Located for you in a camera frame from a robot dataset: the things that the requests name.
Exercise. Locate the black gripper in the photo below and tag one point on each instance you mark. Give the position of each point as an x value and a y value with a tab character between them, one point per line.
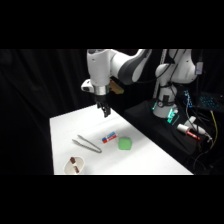
101	99

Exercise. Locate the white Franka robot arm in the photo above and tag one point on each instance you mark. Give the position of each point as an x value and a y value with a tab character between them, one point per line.
100	66

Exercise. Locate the red pen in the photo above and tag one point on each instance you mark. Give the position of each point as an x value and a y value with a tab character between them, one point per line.
110	139

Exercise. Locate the tan wrist connector block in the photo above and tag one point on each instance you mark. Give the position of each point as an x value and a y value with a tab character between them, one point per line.
116	86

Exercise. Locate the metal tongs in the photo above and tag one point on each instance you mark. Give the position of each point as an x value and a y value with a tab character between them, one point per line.
87	144

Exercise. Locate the green sponge block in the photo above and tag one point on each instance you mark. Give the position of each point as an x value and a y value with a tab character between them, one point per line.
125	143

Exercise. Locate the black robot stand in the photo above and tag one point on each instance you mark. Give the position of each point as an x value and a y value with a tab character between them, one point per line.
156	128

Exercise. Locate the brown snack piece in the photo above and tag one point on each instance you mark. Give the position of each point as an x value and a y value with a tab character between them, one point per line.
77	169
72	161

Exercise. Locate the black curtain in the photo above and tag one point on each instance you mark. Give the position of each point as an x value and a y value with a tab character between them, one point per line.
40	86

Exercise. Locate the white paper bowl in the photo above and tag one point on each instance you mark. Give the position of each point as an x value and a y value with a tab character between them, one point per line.
69	168

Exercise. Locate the green light device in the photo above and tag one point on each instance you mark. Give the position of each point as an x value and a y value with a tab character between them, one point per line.
172	116

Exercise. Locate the blue lit strip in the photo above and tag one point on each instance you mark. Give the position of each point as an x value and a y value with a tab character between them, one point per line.
188	98

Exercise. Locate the white box with blue light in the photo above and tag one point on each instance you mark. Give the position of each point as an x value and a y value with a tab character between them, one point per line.
199	68

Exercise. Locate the blue lit keyboard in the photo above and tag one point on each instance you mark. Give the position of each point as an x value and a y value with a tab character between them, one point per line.
210	101

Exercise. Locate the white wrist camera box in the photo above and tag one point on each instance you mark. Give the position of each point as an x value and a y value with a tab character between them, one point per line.
87	85

